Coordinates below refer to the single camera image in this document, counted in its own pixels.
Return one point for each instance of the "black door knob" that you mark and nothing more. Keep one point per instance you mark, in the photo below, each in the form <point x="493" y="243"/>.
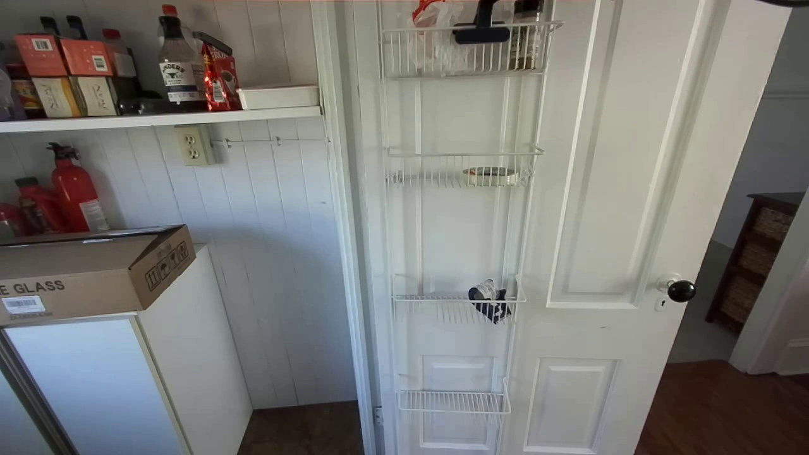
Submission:
<point x="680" y="292"/>

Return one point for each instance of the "orange round object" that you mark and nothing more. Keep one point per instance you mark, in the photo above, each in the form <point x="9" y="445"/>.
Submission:
<point x="493" y="176"/>

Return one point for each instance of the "black white patterned item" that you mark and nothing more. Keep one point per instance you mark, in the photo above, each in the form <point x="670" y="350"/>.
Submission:
<point x="492" y="304"/>

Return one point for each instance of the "white flat box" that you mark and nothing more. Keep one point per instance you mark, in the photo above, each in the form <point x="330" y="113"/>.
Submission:
<point x="280" y="98"/>

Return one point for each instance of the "red white bag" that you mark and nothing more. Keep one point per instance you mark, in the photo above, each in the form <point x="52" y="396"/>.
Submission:
<point x="430" y="13"/>

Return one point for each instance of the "clear labelled liquor bottle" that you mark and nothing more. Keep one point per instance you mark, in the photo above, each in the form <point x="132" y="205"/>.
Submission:
<point x="177" y="66"/>

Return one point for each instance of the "dark bottle with red cap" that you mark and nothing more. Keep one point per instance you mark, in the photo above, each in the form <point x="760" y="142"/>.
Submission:
<point x="122" y="72"/>

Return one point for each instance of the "brown cardboard box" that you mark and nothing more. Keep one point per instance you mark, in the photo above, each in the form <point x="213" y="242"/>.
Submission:
<point x="84" y="268"/>

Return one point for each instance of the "red fire extinguisher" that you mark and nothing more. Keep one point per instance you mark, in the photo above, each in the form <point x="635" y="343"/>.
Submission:
<point x="77" y="192"/>

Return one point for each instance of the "white cabinet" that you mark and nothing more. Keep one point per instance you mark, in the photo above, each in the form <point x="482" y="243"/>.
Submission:
<point x="101" y="381"/>

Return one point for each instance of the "brown wooden dresser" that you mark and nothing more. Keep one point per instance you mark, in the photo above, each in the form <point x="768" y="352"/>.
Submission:
<point x="749" y="261"/>

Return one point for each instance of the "red tan carton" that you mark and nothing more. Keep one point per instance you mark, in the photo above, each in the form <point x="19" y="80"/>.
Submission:
<point x="42" y="58"/>
<point x="89" y="58"/>

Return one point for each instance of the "black capped bottle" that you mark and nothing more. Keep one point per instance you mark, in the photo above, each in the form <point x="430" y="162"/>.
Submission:
<point x="77" y="26"/>
<point x="48" y="26"/>

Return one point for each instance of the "beige wall outlet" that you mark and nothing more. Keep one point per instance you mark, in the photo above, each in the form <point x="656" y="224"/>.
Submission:
<point x="195" y="147"/>

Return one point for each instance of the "white wall shelf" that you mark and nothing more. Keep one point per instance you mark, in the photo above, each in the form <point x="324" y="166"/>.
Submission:
<point x="168" y="119"/>

